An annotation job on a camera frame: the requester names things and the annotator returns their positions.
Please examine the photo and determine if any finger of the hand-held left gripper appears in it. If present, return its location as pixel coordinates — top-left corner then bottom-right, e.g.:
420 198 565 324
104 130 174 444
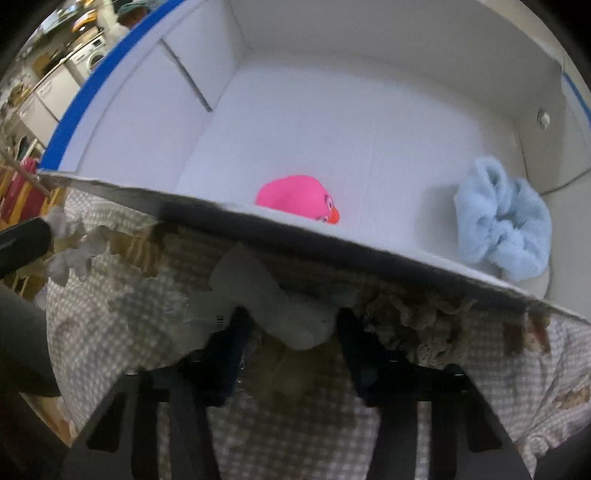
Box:
0 217 53 278

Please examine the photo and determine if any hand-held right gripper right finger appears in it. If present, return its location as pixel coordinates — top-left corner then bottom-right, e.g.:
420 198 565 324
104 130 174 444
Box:
337 310 532 480

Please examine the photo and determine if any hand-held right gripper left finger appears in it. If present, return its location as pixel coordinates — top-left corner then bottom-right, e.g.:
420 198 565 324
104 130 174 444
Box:
65 307 254 480

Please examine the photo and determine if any white soft cloth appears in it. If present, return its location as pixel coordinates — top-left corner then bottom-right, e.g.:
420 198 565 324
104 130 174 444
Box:
187 247 338 352

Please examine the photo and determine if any cream lace cloth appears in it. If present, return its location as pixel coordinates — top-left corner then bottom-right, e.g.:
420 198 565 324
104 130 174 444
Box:
45 207 162 288

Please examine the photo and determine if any beige lace scrunchie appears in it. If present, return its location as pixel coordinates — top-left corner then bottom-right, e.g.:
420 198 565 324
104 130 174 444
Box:
360 288 478 367

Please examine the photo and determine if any pink rubber duck toy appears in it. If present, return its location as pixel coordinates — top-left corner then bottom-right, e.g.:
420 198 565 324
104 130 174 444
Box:
255 174 341 226

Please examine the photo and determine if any light blue fluffy scrunchie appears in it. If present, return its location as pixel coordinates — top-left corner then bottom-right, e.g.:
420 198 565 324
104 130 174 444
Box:
453 156 553 282

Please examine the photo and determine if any white cardboard box blue tape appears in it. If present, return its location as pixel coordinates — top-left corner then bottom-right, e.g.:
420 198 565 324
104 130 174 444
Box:
37 0 591 320

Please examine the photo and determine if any red bag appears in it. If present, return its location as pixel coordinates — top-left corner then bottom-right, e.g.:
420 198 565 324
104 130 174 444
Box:
6 157 41 219

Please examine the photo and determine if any checked blanket with dog print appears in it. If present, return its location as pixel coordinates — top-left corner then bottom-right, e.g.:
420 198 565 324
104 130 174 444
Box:
37 187 591 480

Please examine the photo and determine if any white kitchen cabinet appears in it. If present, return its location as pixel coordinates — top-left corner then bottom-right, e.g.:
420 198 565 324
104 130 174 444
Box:
17 68 85 145

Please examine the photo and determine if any white washing machine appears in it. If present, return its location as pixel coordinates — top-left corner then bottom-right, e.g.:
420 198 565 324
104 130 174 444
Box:
71 36 110 71

